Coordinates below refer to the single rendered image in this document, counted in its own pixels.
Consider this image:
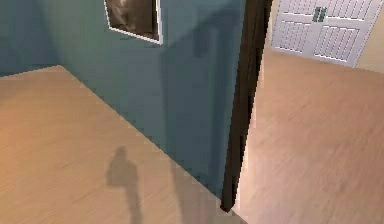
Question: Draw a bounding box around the white framed brown picture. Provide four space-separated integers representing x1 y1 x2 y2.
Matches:
103 0 164 46

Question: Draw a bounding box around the dark brown door frame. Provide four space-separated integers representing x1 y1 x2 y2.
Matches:
220 0 274 213

